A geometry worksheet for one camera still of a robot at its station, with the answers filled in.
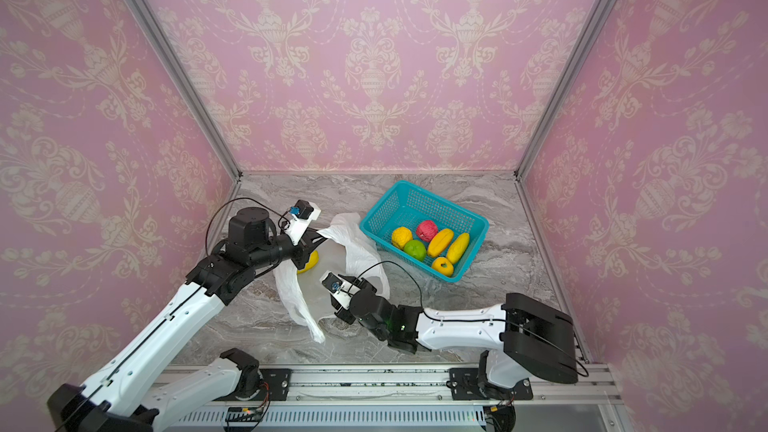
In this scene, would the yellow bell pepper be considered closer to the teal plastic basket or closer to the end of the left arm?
the teal plastic basket

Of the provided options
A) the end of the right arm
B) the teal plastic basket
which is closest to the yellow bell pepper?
the teal plastic basket

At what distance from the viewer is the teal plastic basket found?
0.92 m

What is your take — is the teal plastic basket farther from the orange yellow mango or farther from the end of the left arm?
the end of the left arm

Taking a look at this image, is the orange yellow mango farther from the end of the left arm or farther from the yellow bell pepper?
the end of the left arm

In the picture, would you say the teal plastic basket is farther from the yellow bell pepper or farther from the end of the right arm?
the end of the right arm

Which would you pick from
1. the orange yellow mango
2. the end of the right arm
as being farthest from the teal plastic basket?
the end of the right arm

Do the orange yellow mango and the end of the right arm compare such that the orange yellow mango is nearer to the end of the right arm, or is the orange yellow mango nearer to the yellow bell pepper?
the yellow bell pepper

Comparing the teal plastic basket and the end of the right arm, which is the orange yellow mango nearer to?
the teal plastic basket

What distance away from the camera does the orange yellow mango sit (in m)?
0.96

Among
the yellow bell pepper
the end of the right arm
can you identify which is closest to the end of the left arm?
the end of the right arm
